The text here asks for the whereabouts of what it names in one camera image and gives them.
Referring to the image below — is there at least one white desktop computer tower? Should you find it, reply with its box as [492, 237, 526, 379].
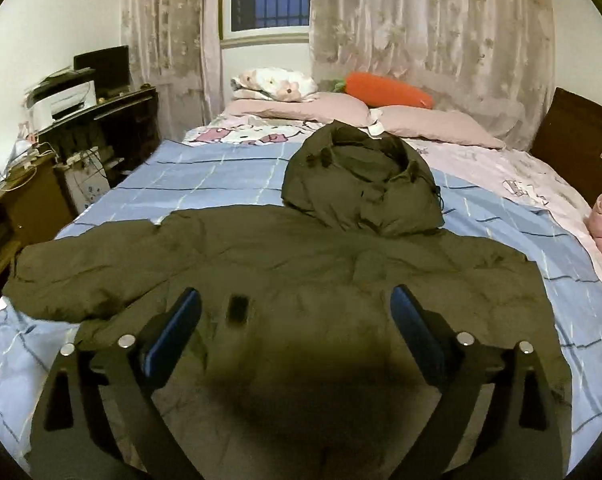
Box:
[61, 146, 110, 214]

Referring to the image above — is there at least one barred window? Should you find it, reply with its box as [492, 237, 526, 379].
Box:
[221, 0, 311, 44]

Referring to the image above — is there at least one pink pillow right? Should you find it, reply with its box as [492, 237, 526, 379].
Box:
[367, 105, 505, 150]

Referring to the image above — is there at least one orange carrot plush pillow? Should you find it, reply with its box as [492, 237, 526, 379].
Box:
[333, 72, 433, 110]

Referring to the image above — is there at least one dark wooden headboard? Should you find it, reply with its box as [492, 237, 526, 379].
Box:
[530, 88, 602, 205]

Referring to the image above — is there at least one dark olive hooded puffer jacket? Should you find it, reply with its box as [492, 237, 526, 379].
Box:
[4, 124, 571, 479]

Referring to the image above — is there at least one black computer monitor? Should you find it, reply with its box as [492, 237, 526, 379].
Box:
[73, 46, 130, 99]

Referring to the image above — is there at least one pink lace curtain right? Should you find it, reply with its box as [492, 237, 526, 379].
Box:
[309, 0, 555, 151]

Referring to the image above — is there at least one pink pillow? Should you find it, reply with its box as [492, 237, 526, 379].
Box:
[223, 92, 374, 128]
[367, 105, 505, 150]

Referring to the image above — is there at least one brown wooden side cabinet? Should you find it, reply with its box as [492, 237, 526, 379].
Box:
[0, 155, 76, 293]

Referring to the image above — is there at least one white printer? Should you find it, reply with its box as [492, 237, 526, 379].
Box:
[25, 68, 97, 132]

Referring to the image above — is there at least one black computer desk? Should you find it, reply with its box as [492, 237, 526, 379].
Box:
[36, 84, 161, 188]

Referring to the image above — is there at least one pink pillow left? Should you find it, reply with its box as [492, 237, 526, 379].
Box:
[223, 92, 374, 128]

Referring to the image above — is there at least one pink lace curtain left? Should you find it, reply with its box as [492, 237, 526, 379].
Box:
[122, 0, 223, 141]

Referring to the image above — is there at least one pink lace curtain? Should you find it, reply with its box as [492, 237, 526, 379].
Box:
[122, 0, 223, 141]
[309, 0, 555, 151]

